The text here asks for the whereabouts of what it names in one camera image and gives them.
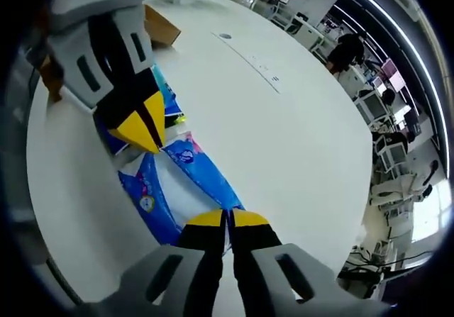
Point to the purple computer monitor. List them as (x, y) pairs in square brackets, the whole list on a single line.
[(392, 74)]

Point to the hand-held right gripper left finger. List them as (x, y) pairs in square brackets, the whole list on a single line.
[(198, 246)]

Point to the long ceiling light strip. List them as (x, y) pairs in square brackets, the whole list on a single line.
[(418, 54)]

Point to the brown cardboard shoe box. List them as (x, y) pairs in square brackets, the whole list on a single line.
[(161, 28)]

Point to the table power socket strip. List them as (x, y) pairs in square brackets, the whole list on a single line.
[(248, 60)]

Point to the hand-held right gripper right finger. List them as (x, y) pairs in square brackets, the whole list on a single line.
[(255, 246)]

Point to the blue soft tissue packet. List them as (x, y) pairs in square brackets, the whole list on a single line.
[(184, 189)]

